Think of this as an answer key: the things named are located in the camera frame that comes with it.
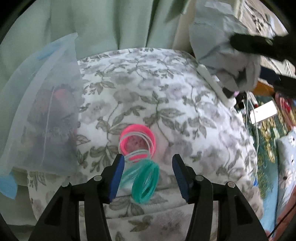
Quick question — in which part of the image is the white paper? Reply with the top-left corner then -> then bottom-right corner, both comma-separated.
189,1 -> 260,92

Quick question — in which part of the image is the clear plastic storage bin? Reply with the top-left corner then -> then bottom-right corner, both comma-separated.
1,33 -> 83,199

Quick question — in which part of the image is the white power strip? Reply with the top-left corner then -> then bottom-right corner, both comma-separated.
197,64 -> 236,108

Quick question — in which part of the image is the green curtain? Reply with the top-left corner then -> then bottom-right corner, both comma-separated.
1,1 -> 190,86

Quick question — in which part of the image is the pink and teal slinky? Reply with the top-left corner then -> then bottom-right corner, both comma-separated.
118,124 -> 160,204

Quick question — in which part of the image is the white phone on floor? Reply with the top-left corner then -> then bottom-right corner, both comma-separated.
249,100 -> 278,124

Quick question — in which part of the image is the floral bed sheet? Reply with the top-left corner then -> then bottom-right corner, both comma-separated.
26,47 -> 265,241

